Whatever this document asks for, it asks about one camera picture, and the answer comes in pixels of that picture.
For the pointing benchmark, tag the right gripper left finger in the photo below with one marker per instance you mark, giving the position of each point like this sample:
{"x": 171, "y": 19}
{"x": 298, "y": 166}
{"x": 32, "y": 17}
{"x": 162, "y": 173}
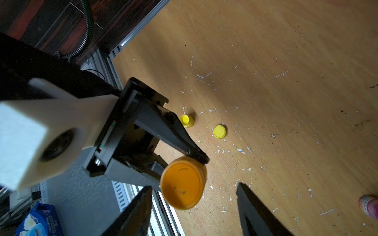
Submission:
{"x": 135, "y": 219}

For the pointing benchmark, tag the yellow jar lid back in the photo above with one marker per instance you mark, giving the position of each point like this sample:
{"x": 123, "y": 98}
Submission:
{"x": 219, "y": 131}

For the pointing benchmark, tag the yellow paint jar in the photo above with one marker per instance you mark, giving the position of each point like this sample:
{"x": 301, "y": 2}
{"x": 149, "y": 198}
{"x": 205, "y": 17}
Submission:
{"x": 187, "y": 121}
{"x": 183, "y": 182}

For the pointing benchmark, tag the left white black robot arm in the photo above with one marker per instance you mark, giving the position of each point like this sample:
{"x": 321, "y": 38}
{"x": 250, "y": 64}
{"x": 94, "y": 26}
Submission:
{"x": 20, "y": 63}

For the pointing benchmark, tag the blue wet wipes pack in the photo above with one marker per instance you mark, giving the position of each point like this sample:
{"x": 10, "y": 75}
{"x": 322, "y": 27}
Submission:
{"x": 42, "y": 220}

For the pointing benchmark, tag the yellow paint jar front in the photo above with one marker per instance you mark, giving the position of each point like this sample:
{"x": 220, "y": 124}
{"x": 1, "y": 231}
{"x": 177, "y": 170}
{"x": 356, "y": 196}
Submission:
{"x": 183, "y": 182}

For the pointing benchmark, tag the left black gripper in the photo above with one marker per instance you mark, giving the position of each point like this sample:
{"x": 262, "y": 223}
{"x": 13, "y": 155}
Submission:
{"x": 154, "y": 119}

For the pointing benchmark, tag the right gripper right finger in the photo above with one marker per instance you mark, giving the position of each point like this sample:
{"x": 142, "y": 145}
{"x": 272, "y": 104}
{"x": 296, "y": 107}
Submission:
{"x": 255, "y": 218}

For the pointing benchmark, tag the magenta paint jar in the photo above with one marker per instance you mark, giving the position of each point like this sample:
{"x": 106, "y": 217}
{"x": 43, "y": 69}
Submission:
{"x": 369, "y": 205}

